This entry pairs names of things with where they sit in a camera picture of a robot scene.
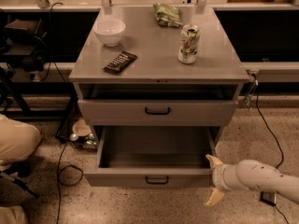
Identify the wire basket with items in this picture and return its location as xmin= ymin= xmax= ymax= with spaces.
xmin=55 ymin=97 xmax=97 ymax=151

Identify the grey top drawer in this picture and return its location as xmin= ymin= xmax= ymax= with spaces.
xmin=78 ymin=84 xmax=237 ymax=127

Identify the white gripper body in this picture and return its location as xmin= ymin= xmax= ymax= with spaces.
xmin=212 ymin=164 xmax=249 ymax=192

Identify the white bowl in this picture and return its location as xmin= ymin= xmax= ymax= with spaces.
xmin=93 ymin=20 xmax=126 ymax=47

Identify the black tripod leg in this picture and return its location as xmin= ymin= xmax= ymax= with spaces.
xmin=0 ymin=171 xmax=39 ymax=198

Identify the black adapter cable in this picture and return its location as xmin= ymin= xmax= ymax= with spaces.
xmin=254 ymin=75 xmax=291 ymax=224

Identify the dark snack bar wrapper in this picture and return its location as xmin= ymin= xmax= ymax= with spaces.
xmin=103 ymin=51 xmax=137 ymax=75

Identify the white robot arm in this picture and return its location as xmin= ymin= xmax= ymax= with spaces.
xmin=206 ymin=155 xmax=299 ymax=206

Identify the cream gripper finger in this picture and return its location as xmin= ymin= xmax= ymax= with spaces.
xmin=206 ymin=154 xmax=223 ymax=169
xmin=205 ymin=187 xmax=224 ymax=207

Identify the grey drawer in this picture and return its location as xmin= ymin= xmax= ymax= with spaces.
xmin=84 ymin=126 xmax=215 ymax=188
xmin=78 ymin=84 xmax=237 ymax=127

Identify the green chip bag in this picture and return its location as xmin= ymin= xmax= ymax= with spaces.
xmin=153 ymin=4 xmax=182 ymax=28

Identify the black looped floor cable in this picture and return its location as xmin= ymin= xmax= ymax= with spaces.
xmin=55 ymin=142 xmax=84 ymax=224

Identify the dark equipment on shelf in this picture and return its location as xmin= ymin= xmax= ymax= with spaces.
xmin=0 ymin=19 xmax=48 ymax=72

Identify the grey drawer cabinet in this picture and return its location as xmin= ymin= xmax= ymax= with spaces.
xmin=69 ymin=6 xmax=249 ymax=142

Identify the white green soda can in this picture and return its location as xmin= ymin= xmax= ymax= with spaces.
xmin=178 ymin=24 xmax=200 ymax=64

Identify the black power adapter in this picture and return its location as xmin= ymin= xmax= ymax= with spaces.
xmin=261 ymin=191 xmax=277 ymax=206

